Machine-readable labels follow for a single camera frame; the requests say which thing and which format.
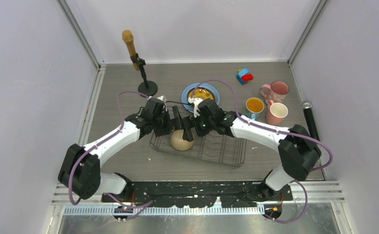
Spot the black handheld microphone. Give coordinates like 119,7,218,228
301,101,320,140

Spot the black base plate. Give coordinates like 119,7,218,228
101,181,293,208

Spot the light blue plate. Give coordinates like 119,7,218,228
181,83,220,113

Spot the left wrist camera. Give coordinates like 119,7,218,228
157,96,167,104

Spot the brown microphone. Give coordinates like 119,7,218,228
122,30,139,71

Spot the blue glazed mug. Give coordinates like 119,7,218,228
244,97,265,120

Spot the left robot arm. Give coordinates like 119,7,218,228
57,96,171,202

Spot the plain pink mug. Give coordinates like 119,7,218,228
265,100,288,125

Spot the yellow plate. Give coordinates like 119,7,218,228
184,87,215,105

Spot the pink patterned mug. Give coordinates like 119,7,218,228
260,81,290,104

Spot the black microphone stand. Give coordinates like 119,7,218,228
130,53,158,96

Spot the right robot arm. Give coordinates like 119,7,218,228
188,97,322,200

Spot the beige floral bowl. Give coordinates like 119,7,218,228
170,130,195,151

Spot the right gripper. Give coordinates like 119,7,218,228
182,112,215,142

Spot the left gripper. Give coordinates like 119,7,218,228
152,106,183,137

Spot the colourful toy block stack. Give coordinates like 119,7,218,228
236,68,254,85

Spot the black wire dish rack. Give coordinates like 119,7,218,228
149,100,247,168

